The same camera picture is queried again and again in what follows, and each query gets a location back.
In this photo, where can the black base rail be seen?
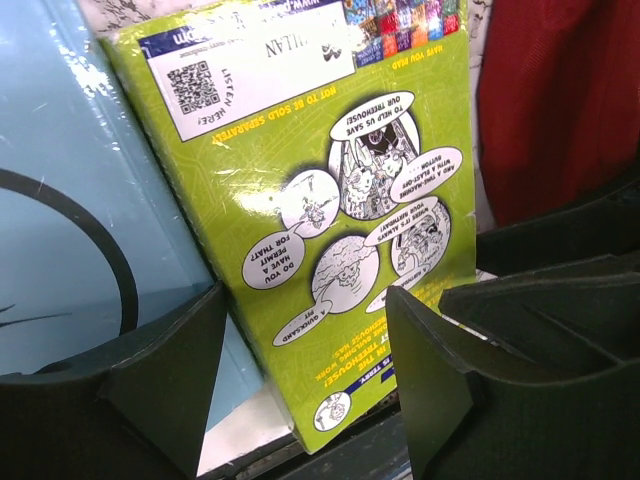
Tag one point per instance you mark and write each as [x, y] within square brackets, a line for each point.
[374, 447]

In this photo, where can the light blue book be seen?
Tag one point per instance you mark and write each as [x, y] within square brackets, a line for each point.
[93, 243]

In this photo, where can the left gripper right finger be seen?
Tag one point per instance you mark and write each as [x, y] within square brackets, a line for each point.
[473, 411]

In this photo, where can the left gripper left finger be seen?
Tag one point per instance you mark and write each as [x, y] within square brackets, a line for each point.
[135, 407]

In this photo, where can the red backpack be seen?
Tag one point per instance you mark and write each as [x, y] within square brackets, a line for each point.
[558, 102]

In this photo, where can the green booklet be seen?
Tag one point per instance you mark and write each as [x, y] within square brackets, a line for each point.
[322, 152]

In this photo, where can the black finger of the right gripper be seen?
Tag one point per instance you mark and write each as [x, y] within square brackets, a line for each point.
[606, 223]
[581, 315]

